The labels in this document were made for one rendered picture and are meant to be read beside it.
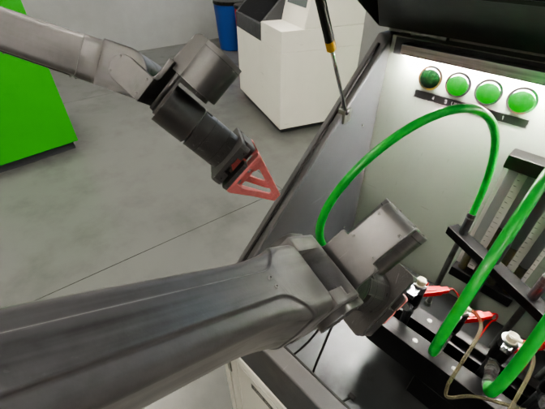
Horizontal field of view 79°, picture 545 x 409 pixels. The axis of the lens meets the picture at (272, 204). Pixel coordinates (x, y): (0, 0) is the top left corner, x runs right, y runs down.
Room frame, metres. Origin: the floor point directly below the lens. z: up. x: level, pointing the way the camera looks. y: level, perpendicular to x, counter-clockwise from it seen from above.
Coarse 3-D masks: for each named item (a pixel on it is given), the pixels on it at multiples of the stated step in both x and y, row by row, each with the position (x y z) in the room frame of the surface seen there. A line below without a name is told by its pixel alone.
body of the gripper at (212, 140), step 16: (208, 112) 0.44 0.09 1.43; (208, 128) 0.41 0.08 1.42; (224, 128) 0.42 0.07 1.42; (192, 144) 0.40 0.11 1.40; (208, 144) 0.40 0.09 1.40; (224, 144) 0.40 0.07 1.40; (240, 144) 0.39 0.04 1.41; (208, 160) 0.40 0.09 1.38; (224, 160) 0.39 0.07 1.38; (240, 160) 0.38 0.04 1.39; (224, 176) 0.37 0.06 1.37
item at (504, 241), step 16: (544, 176) 0.36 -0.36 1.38; (528, 192) 0.34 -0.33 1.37; (528, 208) 0.32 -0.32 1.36; (512, 224) 0.30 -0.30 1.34; (496, 240) 0.29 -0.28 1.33; (512, 240) 0.45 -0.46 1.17; (496, 256) 0.28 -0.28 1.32; (480, 272) 0.27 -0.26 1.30; (464, 304) 0.25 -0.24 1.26; (448, 320) 0.24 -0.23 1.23; (448, 336) 0.23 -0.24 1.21; (432, 352) 0.24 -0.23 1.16
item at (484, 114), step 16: (432, 112) 0.47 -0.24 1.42; (448, 112) 0.47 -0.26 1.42; (464, 112) 0.49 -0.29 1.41; (480, 112) 0.50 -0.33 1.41; (400, 128) 0.45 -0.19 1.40; (416, 128) 0.45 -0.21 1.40; (496, 128) 0.52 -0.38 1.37; (384, 144) 0.44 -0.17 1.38; (496, 144) 0.52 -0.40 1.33; (368, 160) 0.43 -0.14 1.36; (496, 160) 0.53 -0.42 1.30; (352, 176) 0.42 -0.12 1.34; (336, 192) 0.41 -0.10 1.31; (480, 192) 0.54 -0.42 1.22; (320, 224) 0.40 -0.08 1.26; (320, 240) 0.40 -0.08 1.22
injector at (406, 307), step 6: (414, 288) 0.40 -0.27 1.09; (420, 288) 0.39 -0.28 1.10; (426, 288) 0.39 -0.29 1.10; (420, 294) 0.39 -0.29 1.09; (408, 300) 0.40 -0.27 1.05; (414, 300) 0.39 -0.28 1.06; (420, 300) 0.39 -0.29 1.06; (402, 306) 0.39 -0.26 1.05; (408, 306) 0.38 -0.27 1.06; (414, 306) 0.39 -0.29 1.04; (402, 312) 0.41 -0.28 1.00; (408, 312) 0.40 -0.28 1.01; (402, 318) 0.40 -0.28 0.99; (408, 318) 0.40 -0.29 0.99
